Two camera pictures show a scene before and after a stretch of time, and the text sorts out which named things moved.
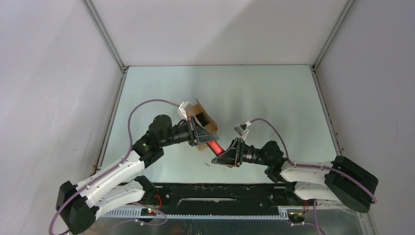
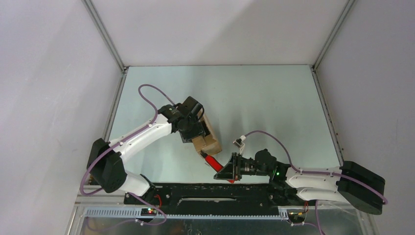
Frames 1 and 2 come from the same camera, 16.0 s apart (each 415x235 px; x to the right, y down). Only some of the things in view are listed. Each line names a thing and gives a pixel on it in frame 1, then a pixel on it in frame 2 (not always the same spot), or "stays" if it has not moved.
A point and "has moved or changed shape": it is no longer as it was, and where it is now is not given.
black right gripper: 234,155 -> 232,170
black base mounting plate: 224,196 stays
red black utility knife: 215,147 -> 214,163
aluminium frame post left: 95,17 stays
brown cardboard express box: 197,111 has moved or changed shape
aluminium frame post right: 347,9 stays
